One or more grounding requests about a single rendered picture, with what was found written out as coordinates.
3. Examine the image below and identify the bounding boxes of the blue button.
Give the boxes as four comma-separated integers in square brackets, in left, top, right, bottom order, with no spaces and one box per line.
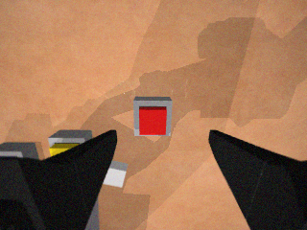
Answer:
[0,143,39,160]

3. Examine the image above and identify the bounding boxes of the yellow button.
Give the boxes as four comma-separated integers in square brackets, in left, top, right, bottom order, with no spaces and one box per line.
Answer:
[48,130,92,157]

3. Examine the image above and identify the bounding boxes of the red button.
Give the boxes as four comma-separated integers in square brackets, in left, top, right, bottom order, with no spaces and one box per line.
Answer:
[133,97,173,136]

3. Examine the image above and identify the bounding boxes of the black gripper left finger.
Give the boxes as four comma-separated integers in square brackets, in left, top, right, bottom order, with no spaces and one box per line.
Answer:
[0,129,117,230]

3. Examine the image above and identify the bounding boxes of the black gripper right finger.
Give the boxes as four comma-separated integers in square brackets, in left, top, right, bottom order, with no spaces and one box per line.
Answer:
[208,129,307,230]

